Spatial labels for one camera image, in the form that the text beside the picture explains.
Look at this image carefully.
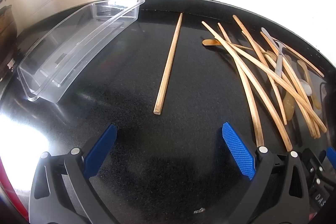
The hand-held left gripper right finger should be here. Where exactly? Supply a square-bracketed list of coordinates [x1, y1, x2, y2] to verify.
[222, 122, 315, 224]

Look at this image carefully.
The small wooden spoon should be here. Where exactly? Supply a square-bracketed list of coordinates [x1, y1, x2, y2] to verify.
[202, 38, 263, 52]

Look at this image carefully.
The pile of wooden chopsticks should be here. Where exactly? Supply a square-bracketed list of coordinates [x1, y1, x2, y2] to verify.
[201, 15, 327, 151]

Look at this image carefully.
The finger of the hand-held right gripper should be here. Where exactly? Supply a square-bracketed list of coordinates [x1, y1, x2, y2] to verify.
[302, 149, 325, 186]
[320, 147, 336, 170]

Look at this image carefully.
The light bamboo chopstick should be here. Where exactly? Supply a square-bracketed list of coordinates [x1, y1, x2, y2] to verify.
[154, 13, 184, 115]

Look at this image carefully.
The thick wooden spoon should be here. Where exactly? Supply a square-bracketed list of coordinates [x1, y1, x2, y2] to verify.
[265, 51, 297, 121]

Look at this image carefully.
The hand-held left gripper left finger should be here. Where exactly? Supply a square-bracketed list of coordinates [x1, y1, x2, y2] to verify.
[28, 123, 118, 224]

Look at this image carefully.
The clear plastic container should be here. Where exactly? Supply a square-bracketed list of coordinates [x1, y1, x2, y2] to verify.
[17, 0, 146, 103]

